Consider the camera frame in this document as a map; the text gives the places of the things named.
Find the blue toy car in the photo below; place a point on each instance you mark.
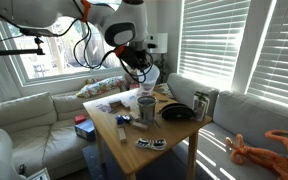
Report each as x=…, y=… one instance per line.
x=119, y=120

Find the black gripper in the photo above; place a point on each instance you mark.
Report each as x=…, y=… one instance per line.
x=135, y=59

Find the white black striped sunglasses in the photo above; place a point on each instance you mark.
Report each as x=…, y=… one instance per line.
x=159, y=144

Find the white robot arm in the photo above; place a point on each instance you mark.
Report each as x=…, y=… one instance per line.
x=124, y=28

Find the stacked wooden blocks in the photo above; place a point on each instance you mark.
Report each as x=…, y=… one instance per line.
x=116, y=103

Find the black toy car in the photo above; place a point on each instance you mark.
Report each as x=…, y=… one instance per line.
x=127, y=118

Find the small wooden block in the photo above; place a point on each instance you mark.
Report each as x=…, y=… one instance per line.
x=134, y=115

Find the blue box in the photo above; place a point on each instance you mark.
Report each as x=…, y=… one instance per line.
x=86, y=130

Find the grey fabric sofa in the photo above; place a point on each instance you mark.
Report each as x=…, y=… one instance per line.
x=232, y=113

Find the floral pillow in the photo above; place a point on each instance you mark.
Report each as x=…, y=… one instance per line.
x=100, y=87

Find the orange plush octopus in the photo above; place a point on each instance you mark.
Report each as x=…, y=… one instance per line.
x=260, y=156

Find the wooden block near cup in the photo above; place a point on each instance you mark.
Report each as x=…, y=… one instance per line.
x=139, y=125

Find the red box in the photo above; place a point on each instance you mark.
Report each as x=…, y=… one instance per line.
x=79, y=119

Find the silver metal cup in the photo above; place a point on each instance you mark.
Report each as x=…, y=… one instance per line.
x=146, y=106

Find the wooden table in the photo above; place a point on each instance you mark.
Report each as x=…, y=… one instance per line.
x=129, y=157

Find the cream leather sofa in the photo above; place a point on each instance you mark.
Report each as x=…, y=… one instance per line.
x=42, y=131

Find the light wooden block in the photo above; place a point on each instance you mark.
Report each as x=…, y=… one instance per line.
x=122, y=135

